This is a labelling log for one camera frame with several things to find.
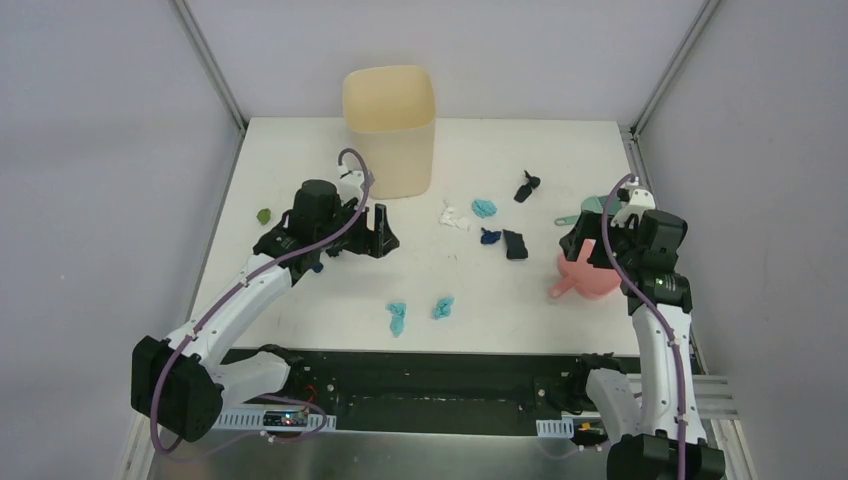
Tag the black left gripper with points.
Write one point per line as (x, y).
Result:
(365, 234)

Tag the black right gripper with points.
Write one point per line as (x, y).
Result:
(588, 226)

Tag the mint green hand brush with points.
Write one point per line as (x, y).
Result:
(593, 204)

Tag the pink plastic dustpan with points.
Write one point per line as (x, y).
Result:
(588, 281)

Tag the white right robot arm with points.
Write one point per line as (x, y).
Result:
(658, 435)

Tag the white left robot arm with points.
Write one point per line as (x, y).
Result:
(182, 382)

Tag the light blue long paper scrap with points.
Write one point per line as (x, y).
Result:
(398, 312)

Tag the white paper scrap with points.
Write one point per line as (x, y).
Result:
(450, 218)

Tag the light blue small paper scrap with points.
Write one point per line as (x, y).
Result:
(443, 308)

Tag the dark blue paper scrap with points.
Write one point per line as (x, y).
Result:
(490, 237)

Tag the light blue paper scrap upper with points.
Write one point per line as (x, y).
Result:
(483, 208)

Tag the black flat paper scrap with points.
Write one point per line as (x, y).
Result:
(515, 245)

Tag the black twisted paper scrap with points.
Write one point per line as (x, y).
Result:
(525, 191)

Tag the green paper scrap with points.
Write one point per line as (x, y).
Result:
(264, 216)

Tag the beige plastic waste bin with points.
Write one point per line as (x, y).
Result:
(390, 114)

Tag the right controller circuit board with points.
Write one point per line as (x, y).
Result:
(589, 435)

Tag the controller circuit board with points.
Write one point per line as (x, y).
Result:
(285, 419)
(589, 435)

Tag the left controller circuit board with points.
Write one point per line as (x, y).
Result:
(285, 419)

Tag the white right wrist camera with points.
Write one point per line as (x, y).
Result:
(630, 201)

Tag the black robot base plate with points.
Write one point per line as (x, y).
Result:
(444, 393)

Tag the aluminium frame rail right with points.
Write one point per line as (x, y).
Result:
(681, 54)

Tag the aluminium frame rail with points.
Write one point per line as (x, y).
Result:
(681, 54)
(204, 53)

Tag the aluminium frame rail left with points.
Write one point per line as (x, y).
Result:
(204, 53)

